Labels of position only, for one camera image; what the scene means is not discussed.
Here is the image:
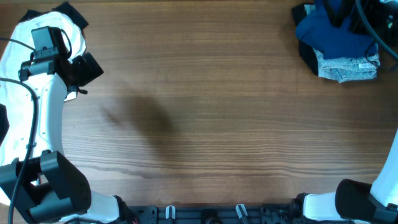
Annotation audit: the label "blue polo shirt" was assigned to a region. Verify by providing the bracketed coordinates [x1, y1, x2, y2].
[295, 0, 378, 59]

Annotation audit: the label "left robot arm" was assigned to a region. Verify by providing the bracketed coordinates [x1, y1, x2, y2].
[1, 26, 136, 223]

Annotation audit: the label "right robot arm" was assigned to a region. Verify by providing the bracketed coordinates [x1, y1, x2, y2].
[287, 0, 397, 223]

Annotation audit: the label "black folded garment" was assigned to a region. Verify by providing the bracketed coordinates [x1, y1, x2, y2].
[291, 2, 318, 76]

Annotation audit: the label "folded light blue jeans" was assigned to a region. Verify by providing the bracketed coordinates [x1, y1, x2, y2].
[305, 4, 380, 83]

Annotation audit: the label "white garment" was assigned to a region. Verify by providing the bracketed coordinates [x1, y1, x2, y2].
[1, 12, 86, 166]

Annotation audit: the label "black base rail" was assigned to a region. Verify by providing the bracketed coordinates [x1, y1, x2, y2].
[130, 204, 297, 224]

